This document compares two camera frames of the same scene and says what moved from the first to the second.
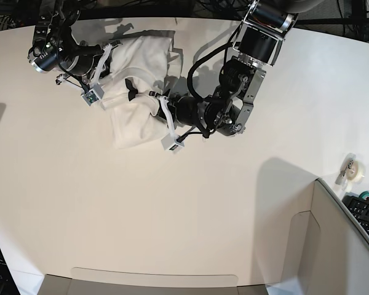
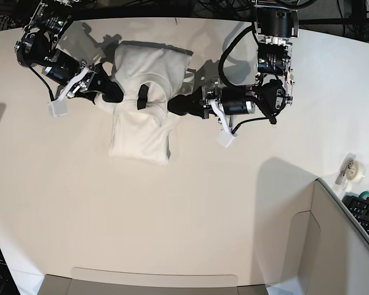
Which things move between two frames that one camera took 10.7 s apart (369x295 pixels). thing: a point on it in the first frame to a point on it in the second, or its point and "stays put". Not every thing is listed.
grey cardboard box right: (330, 254) stays put
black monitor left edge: (0, 279) stays put
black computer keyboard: (368, 212) stays put
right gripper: (186, 111) to (224, 101)
